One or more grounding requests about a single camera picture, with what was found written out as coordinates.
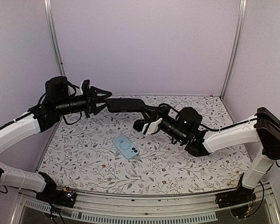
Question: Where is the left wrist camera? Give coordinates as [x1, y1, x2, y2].
[80, 79, 90, 95]

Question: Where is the right camera cable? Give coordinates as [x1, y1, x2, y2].
[158, 103, 182, 117]

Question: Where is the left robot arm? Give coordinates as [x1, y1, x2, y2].
[0, 76, 112, 203]

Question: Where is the black phone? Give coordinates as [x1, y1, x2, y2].
[106, 98, 145, 113]

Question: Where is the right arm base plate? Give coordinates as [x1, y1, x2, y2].
[215, 188, 256, 208]

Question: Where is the right aluminium frame post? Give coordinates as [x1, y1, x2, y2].
[220, 0, 247, 101]

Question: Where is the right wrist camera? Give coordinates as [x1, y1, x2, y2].
[133, 119, 150, 132]

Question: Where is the front aluminium rail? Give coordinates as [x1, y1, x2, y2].
[11, 182, 280, 224]

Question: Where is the light blue phone case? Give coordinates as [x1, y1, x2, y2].
[112, 135, 140, 160]

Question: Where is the floral patterned table mat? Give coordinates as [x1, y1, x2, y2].
[38, 95, 255, 196]

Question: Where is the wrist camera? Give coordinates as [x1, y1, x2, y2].
[80, 79, 90, 95]
[133, 119, 150, 132]

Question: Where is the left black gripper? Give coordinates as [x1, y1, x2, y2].
[55, 85, 112, 118]

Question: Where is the left aluminium frame post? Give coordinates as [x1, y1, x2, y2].
[43, 0, 67, 77]

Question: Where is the aluminium frame post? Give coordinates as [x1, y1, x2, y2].
[220, 0, 247, 101]
[43, 0, 67, 77]

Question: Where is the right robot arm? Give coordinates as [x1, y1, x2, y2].
[133, 103, 280, 203]

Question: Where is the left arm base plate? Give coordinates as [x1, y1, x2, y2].
[36, 188, 77, 208]

